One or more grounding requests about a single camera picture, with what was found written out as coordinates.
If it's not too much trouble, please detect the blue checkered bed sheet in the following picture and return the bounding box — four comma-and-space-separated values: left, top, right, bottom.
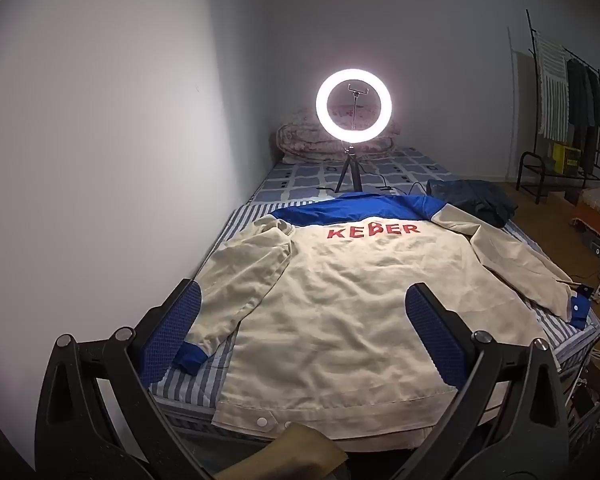
250, 147, 453, 206

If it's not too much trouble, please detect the beige and blue jacket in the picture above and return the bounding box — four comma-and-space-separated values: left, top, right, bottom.
172, 192, 593, 453

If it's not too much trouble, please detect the black clothes rack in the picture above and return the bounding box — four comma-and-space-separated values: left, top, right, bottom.
517, 9, 600, 206

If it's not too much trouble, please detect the blue white striped blanket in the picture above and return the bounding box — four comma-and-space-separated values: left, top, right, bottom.
147, 200, 600, 441

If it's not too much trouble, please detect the dark hanging garment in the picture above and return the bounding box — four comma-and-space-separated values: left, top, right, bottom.
586, 67, 600, 173
566, 57, 590, 146

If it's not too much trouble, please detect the striped hanging towel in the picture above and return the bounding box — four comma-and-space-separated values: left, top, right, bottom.
536, 35, 571, 141

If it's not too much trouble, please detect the black tripod stand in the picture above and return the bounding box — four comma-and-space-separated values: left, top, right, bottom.
334, 95, 365, 194

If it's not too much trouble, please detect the black ring light cable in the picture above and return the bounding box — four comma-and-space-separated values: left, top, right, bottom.
316, 180, 431, 198

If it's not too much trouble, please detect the white ring light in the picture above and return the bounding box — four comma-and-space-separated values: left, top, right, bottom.
316, 67, 394, 143

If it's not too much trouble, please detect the tan fabric piece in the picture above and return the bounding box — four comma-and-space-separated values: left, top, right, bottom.
215, 422, 348, 480

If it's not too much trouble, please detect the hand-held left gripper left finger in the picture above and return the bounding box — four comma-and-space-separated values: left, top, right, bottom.
34, 278, 216, 480

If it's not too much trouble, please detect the yellow box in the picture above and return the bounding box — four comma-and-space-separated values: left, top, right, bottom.
551, 142, 582, 173

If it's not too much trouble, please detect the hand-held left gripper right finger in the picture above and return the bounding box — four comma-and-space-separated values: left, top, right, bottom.
390, 282, 572, 480

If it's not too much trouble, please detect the dark blue cloth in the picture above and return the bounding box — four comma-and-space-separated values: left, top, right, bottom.
426, 178, 520, 228

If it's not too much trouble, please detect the folded floral quilt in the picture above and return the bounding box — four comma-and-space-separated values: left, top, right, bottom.
275, 102, 401, 165

